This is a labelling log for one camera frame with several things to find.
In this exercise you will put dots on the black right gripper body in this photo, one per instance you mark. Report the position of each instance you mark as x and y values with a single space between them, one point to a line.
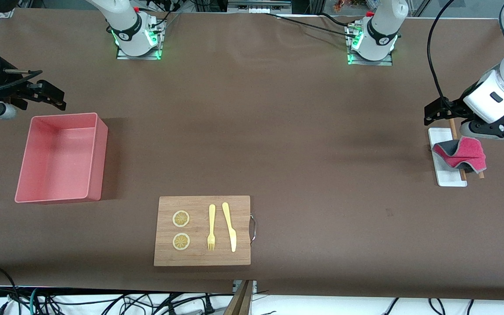
8 86

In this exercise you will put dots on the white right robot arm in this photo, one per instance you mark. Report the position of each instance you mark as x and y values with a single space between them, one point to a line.
125 22

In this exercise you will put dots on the yellow knife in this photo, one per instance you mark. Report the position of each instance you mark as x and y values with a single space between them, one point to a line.
230 227

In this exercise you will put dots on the white rack base tray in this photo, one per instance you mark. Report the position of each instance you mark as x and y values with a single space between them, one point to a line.
438 134

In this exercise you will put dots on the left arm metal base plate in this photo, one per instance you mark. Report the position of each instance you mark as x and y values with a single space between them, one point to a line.
385 63

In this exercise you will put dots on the yellow fork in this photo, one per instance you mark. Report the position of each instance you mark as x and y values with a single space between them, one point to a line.
211 218

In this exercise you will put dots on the small metal bracket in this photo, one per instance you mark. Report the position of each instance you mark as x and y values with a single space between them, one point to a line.
254 285

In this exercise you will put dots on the lemon slice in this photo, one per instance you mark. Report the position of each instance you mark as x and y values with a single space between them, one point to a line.
181 218
181 241

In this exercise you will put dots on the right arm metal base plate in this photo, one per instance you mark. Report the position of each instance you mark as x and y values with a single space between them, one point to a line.
123 56

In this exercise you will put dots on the wooden plank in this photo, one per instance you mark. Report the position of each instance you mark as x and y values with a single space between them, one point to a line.
239 304

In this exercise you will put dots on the wooden cutting board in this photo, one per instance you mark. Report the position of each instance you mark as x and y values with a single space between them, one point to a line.
199 258

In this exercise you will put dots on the pink and grey cloth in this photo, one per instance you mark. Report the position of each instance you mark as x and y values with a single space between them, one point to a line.
470 153

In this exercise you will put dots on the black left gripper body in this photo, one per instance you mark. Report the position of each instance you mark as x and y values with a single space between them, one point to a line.
452 107

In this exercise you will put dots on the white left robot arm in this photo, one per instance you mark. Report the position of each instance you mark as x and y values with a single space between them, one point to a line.
383 26

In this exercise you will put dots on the pink plastic bin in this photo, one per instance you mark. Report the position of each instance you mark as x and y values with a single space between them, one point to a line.
59 157

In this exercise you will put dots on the wooden rack rod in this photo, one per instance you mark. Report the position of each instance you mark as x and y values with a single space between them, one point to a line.
453 131
481 175

